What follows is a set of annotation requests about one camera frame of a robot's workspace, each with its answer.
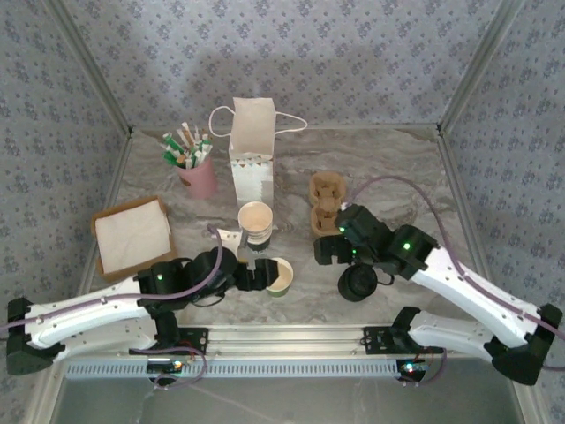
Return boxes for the green paper cup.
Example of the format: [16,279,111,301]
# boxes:
[266,257,295,298]

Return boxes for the paper cup stack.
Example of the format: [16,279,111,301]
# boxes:
[237,201,275,254]

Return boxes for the white paper bag with handles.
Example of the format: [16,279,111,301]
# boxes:
[208,96,309,222]

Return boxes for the black lid stack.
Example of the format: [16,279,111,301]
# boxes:
[337,263,379,305]

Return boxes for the white napkin stack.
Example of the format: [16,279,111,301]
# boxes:
[94,200,174,271]

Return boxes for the brown cardboard napkin tray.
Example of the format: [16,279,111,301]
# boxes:
[90,195,179,283]

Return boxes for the small circuit board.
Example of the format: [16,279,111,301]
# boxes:
[147,360,185,375]
[396,360,432,376]

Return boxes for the pink cup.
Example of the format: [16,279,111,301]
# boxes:
[175,156,219,200]

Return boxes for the green white sachet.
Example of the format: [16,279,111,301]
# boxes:
[161,132,183,154]
[192,139,215,170]
[162,148,186,168]

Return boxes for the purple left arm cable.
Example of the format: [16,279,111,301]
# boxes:
[0,223,224,392]

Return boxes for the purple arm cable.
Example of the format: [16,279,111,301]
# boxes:
[348,175,565,390]
[0,223,224,392]

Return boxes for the black left mount plate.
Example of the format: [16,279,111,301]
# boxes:
[128,327,209,357]

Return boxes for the black mount plate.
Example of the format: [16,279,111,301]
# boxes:
[362,326,445,357]
[128,327,209,357]

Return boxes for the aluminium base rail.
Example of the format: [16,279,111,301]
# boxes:
[56,324,509,360]

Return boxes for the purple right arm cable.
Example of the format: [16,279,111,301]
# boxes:
[348,175,565,390]

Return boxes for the grey slotted cable duct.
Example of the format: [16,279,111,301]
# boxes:
[64,358,427,380]

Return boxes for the black right mount plate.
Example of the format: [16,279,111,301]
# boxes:
[362,326,445,357]

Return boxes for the aluminium side rail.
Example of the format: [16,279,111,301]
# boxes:
[65,130,136,326]
[436,130,502,322]

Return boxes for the aluminium frame post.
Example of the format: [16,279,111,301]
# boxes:
[435,0,529,133]
[46,0,134,136]

